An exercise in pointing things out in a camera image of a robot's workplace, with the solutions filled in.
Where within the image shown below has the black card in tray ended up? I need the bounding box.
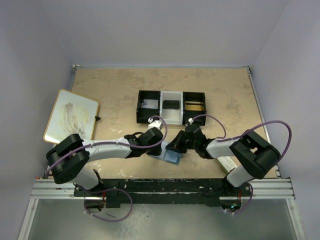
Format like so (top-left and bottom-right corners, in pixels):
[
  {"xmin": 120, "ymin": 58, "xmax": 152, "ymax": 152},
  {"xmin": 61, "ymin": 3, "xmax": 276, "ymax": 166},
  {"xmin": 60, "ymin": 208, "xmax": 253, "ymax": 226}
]
[{"xmin": 162, "ymin": 100, "xmax": 181, "ymax": 110}]

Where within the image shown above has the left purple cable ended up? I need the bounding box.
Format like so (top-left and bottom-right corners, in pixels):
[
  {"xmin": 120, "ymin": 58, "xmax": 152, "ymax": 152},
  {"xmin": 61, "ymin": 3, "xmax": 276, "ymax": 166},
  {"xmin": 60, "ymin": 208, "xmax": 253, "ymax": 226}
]
[{"xmin": 45, "ymin": 115, "xmax": 168, "ymax": 222}]

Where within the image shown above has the blue leather card holder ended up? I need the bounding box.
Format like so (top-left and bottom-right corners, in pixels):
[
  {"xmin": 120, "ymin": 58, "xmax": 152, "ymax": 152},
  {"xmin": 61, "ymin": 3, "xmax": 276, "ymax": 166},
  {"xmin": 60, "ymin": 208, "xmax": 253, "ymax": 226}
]
[{"xmin": 148, "ymin": 141, "xmax": 182, "ymax": 165}]

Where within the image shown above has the black and white sorting tray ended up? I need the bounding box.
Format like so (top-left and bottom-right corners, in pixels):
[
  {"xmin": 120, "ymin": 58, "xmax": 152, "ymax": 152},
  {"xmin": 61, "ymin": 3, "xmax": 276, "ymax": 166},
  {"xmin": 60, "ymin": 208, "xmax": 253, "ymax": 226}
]
[{"xmin": 136, "ymin": 90, "xmax": 207, "ymax": 126}]

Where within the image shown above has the gold card in tray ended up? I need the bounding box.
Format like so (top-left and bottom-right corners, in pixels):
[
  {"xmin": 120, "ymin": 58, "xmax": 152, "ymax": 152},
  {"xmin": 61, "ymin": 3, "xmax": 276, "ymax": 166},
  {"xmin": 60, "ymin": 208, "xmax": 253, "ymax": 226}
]
[{"xmin": 185, "ymin": 101, "xmax": 204, "ymax": 112}]

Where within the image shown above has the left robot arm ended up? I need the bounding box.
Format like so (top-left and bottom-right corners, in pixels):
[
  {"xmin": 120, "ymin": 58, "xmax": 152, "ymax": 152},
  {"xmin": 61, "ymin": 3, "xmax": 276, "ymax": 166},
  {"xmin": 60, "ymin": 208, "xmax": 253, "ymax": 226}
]
[{"xmin": 45, "ymin": 127, "xmax": 164, "ymax": 190}]

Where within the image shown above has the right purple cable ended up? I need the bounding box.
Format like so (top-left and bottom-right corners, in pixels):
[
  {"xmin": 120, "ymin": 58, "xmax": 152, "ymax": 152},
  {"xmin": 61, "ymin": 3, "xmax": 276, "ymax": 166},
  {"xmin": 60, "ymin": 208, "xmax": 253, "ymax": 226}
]
[{"xmin": 187, "ymin": 114, "xmax": 293, "ymax": 215}]

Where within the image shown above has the yellow framed whiteboard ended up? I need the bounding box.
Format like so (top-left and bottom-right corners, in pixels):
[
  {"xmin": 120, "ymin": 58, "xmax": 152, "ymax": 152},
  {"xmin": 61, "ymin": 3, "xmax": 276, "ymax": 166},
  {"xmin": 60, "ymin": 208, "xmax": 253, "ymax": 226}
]
[{"xmin": 43, "ymin": 89, "xmax": 99, "ymax": 144}]

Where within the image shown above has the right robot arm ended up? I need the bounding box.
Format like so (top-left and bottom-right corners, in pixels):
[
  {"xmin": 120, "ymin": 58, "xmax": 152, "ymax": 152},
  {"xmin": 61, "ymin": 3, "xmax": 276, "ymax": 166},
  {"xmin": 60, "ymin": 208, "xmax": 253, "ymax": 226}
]
[{"xmin": 165, "ymin": 124, "xmax": 281, "ymax": 188}]

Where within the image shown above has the white card in tray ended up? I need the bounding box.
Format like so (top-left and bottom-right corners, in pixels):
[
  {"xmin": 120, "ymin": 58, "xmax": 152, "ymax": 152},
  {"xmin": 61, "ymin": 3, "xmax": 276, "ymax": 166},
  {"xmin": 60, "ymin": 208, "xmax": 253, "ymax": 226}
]
[{"xmin": 141, "ymin": 99, "xmax": 159, "ymax": 109}]

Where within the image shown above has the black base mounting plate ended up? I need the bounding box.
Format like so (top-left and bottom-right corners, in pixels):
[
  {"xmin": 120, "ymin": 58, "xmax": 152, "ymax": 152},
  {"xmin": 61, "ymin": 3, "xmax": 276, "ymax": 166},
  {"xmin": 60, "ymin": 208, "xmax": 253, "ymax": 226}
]
[{"xmin": 74, "ymin": 178, "xmax": 252, "ymax": 208}]

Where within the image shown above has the white card box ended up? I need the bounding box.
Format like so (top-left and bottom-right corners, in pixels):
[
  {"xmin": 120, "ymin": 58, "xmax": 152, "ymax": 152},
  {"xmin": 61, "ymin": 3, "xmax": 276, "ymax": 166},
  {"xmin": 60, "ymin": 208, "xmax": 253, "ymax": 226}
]
[{"xmin": 217, "ymin": 156, "xmax": 237, "ymax": 173}]

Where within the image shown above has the purple cable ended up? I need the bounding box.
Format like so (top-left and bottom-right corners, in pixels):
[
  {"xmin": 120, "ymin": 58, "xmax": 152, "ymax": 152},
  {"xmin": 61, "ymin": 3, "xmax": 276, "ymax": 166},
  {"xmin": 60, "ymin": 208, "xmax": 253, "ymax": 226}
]
[
  {"xmin": 45, "ymin": 115, "xmax": 168, "ymax": 222},
  {"xmin": 187, "ymin": 114, "xmax": 293, "ymax": 215}
]

